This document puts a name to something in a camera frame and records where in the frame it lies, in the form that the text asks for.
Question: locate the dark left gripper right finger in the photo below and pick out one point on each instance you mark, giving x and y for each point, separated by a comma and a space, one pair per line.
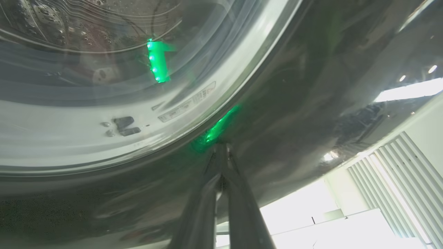
244, 218

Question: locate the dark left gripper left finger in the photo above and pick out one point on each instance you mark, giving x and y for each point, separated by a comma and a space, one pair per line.
200, 214

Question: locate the round black washer door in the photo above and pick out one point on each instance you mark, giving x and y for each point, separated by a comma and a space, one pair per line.
294, 121

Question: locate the black door latch slot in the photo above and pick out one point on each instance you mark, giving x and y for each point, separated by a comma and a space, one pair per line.
125, 126

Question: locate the white front-load washing machine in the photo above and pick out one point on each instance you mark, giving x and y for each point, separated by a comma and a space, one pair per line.
62, 138

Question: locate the stainless steel washing machine drum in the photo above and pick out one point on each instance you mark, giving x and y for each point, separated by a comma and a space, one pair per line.
52, 20

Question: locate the white cabinet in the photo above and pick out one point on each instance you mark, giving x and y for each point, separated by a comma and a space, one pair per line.
346, 231

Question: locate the white vertical slat blind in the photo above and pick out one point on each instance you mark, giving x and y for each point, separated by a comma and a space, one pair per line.
398, 186

